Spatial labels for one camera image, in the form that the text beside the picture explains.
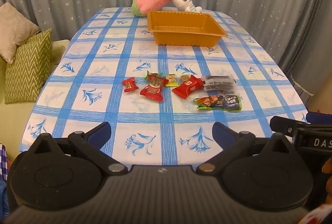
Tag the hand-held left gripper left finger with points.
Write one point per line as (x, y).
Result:
(99, 134)

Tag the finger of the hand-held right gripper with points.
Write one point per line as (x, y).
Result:
(282, 125)
(320, 117)

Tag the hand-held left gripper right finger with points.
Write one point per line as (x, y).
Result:
(220, 134)

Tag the green and black snack packet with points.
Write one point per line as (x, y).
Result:
(220, 102)

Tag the clear dark snack packet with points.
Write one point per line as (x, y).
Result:
(217, 79)
(220, 88)

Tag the red snack packet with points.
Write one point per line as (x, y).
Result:
(186, 88)

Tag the small red candy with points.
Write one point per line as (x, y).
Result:
(129, 85)

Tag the small brown candy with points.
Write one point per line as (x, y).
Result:
(184, 77)

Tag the large red candy packet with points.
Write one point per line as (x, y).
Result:
(153, 88)

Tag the small yellow candy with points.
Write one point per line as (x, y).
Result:
(171, 80)

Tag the green and red candy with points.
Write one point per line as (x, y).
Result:
(151, 75)

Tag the golden plastic tray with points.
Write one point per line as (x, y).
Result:
(181, 37)

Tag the person's right hand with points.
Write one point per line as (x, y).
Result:
(328, 167)

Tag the curtain with lace hem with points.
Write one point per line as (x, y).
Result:
(311, 58)

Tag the red and white clothing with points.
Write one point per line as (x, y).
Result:
(319, 217)

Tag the blue checked tablecloth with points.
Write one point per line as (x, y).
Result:
(129, 53)

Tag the light green sofa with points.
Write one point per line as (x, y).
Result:
(55, 53)

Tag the green zigzag cushion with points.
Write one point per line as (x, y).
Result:
(28, 66)

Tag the blue checked cloth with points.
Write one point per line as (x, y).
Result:
(3, 159)

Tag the beige cushion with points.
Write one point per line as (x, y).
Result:
(13, 29)

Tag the white rabbit plush toy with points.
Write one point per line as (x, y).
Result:
(181, 0)

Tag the pink plush toy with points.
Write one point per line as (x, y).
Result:
(150, 0)

